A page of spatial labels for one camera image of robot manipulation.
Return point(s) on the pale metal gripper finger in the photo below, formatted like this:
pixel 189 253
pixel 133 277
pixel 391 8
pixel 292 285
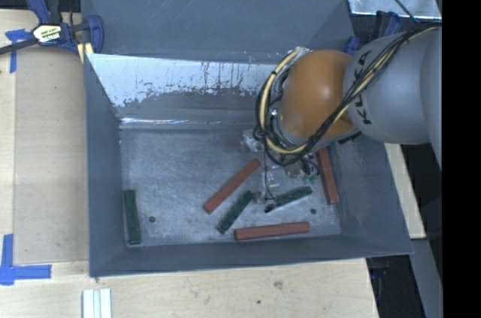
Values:
pixel 271 183
pixel 251 140

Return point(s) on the red-brown flat block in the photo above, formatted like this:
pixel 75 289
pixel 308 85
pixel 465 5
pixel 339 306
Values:
pixel 328 177
pixel 272 231
pixel 231 186

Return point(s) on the pale wood flat board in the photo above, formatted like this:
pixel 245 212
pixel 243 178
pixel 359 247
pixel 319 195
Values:
pixel 49 158

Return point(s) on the grey metal bin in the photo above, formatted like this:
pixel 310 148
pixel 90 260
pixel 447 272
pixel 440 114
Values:
pixel 188 166

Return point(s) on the dark green flat block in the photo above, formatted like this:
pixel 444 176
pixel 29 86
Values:
pixel 295 195
pixel 235 212
pixel 132 217

